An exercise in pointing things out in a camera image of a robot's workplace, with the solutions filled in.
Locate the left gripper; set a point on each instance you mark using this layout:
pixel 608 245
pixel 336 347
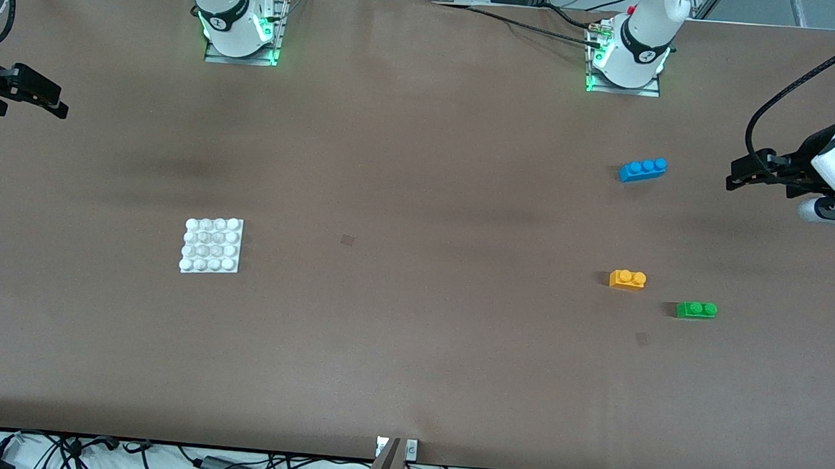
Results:
pixel 801 161

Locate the yellow two-stud block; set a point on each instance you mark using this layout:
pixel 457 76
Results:
pixel 626 279

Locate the white studded base plate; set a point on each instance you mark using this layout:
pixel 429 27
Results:
pixel 211 246

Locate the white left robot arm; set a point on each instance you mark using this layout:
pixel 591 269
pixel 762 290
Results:
pixel 640 30

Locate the blue three-stud block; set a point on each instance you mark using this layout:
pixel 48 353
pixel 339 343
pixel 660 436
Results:
pixel 642 171

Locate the green two-stud block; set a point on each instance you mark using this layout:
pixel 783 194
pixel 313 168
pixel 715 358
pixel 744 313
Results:
pixel 695 310

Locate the white table edge bracket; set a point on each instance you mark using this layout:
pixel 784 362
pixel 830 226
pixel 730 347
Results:
pixel 411 449

